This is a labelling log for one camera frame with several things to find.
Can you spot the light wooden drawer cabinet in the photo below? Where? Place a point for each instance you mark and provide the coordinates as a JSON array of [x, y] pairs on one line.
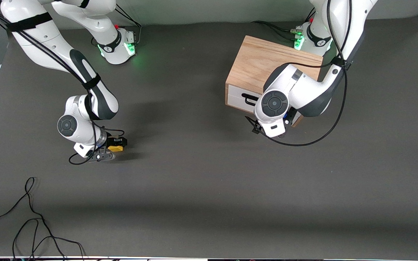
[[256, 61]]

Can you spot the wooden drawer with white front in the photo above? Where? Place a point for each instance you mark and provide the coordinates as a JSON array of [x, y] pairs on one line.
[[236, 95]]

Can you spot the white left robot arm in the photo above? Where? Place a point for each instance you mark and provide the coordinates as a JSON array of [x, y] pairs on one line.
[[303, 90]]

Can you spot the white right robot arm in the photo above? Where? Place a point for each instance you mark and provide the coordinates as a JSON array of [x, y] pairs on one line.
[[42, 36]]

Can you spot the yellow block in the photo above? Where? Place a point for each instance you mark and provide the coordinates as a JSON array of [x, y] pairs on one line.
[[115, 148]]

